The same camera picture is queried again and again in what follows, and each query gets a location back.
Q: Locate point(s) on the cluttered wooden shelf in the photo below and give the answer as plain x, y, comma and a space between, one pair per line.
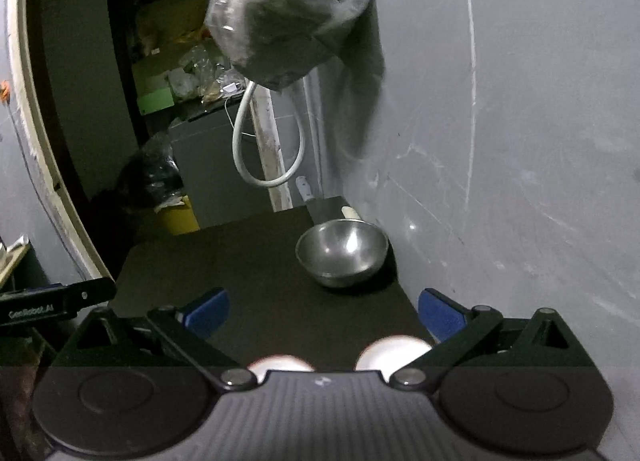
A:
11, 257

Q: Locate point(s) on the dark cabinet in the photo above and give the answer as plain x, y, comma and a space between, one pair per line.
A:
201, 140

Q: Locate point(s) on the white door frame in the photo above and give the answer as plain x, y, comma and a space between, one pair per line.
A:
41, 167

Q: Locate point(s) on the green box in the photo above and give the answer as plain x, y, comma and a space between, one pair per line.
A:
155, 101

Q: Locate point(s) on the plastic bag of greens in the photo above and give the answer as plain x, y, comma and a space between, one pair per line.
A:
273, 43

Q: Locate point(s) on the steel mixing bowl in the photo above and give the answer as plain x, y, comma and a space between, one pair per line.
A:
342, 252

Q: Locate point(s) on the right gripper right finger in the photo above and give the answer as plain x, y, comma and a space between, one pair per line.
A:
482, 337

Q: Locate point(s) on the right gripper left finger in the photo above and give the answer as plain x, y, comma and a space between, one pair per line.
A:
185, 332

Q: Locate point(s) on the white ceramic bowl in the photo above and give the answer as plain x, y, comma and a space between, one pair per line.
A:
389, 354
261, 366

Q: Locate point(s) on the cleaver with white handle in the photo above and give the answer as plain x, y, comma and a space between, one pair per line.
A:
323, 210

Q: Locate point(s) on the right white ceramic bowl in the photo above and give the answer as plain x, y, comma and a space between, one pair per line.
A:
389, 354

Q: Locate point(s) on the yellow bin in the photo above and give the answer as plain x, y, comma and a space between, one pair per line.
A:
176, 215

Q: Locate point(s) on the left white ceramic bowl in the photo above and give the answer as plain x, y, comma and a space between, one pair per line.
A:
261, 366

